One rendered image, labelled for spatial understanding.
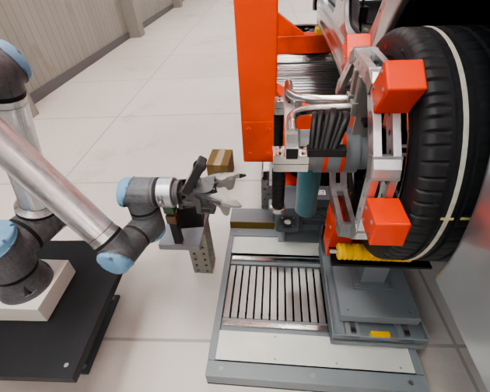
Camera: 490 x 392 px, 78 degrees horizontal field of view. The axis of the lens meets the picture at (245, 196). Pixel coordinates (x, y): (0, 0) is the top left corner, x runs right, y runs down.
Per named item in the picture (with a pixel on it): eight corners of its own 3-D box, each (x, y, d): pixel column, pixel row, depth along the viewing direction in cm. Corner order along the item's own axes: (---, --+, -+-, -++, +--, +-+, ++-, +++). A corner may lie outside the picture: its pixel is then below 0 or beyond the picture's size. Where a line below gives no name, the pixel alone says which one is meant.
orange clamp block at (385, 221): (392, 218, 74) (403, 246, 67) (358, 218, 75) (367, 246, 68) (400, 197, 70) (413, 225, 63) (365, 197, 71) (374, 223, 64)
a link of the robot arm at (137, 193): (131, 195, 97) (122, 169, 91) (169, 196, 95) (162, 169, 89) (119, 215, 89) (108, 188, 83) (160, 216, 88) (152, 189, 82)
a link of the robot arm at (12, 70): (13, 238, 119) (-78, 38, 68) (49, 210, 132) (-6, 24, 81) (47, 253, 118) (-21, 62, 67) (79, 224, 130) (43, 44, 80)
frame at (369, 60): (367, 277, 89) (428, 98, 55) (344, 275, 90) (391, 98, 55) (339, 171, 131) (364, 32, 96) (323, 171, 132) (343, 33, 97)
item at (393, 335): (422, 350, 119) (431, 338, 113) (330, 344, 123) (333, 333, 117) (387, 252, 158) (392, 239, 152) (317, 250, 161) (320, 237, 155)
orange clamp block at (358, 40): (372, 60, 92) (372, 32, 93) (345, 61, 93) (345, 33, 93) (365, 71, 99) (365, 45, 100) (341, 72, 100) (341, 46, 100)
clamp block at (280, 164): (308, 173, 77) (310, 155, 73) (272, 172, 78) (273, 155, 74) (306, 162, 81) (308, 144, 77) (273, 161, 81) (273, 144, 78)
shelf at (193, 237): (200, 250, 121) (199, 246, 119) (159, 249, 123) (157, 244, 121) (217, 185, 154) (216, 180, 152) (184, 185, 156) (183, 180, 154)
